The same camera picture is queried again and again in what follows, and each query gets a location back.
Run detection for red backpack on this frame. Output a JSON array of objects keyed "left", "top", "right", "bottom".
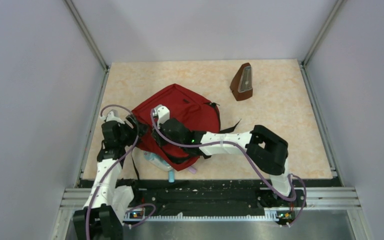
[{"left": 132, "top": 84, "right": 236, "bottom": 171}]

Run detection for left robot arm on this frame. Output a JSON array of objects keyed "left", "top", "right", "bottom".
[{"left": 72, "top": 110, "right": 141, "bottom": 240}]

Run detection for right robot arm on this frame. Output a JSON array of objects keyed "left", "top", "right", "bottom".
[{"left": 151, "top": 118, "right": 297, "bottom": 206}]

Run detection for blue packaged scissors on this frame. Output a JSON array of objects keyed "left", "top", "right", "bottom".
[{"left": 143, "top": 151, "right": 173, "bottom": 172}]

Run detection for light blue marker pen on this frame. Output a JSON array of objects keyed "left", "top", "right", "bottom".
[{"left": 168, "top": 169, "right": 175, "bottom": 183}]

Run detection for pink highlighter pen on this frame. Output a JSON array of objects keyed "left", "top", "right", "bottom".
[{"left": 187, "top": 166, "right": 197, "bottom": 174}]

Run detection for brown wooden metronome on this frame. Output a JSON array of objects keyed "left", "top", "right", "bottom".
[{"left": 229, "top": 62, "right": 253, "bottom": 102}]

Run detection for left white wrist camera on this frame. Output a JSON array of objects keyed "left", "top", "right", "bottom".
[{"left": 104, "top": 109, "right": 125, "bottom": 124}]

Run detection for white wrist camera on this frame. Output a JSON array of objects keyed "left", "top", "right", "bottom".
[
  {"left": 152, "top": 104, "right": 170, "bottom": 129},
  {"left": 104, "top": 109, "right": 125, "bottom": 124}
]

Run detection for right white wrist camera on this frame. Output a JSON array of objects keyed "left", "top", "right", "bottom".
[{"left": 152, "top": 104, "right": 170, "bottom": 129}]

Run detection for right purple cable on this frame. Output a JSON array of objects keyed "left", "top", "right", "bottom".
[{"left": 149, "top": 108, "right": 308, "bottom": 228}]

